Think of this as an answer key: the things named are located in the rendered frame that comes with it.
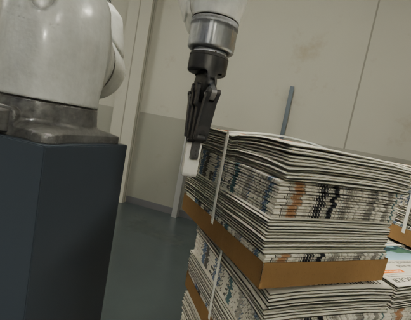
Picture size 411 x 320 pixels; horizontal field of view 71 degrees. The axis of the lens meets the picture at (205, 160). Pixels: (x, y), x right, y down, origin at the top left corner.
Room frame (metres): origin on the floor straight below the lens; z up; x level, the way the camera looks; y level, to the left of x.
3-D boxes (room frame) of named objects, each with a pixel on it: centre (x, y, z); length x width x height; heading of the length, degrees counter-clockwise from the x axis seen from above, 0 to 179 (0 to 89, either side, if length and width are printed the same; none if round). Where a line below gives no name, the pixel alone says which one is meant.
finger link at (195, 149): (0.55, 0.02, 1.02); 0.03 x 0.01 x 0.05; 21
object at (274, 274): (0.54, -0.21, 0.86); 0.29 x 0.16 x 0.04; 114
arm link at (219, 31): (0.57, 0.03, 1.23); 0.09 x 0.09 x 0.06
